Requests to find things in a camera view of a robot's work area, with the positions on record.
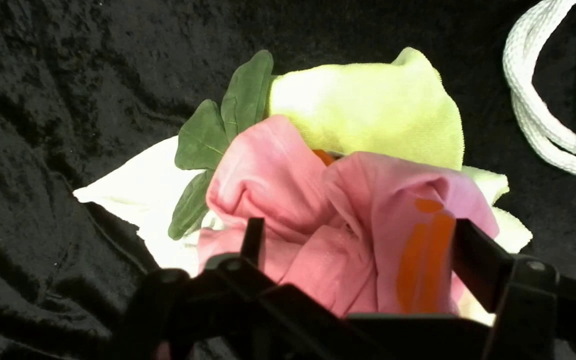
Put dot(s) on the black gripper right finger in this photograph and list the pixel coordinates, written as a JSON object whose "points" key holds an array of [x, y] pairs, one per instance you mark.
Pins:
{"points": [[480, 265]]}

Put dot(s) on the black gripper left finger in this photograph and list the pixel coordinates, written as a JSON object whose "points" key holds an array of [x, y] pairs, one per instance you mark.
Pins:
{"points": [[252, 241]]}

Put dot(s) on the pink shirt with orange print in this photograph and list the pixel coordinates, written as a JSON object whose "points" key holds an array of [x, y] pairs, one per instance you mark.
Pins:
{"points": [[360, 235]]}

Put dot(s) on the yellow-green towel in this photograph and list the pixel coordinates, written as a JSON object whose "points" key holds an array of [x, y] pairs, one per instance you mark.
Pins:
{"points": [[399, 108]]}

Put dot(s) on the pale yellow cloth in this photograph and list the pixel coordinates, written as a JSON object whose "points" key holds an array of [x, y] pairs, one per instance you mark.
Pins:
{"points": [[145, 193]]}

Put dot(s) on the black velvet table cloth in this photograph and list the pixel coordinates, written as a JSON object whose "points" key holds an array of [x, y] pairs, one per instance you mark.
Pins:
{"points": [[85, 84]]}

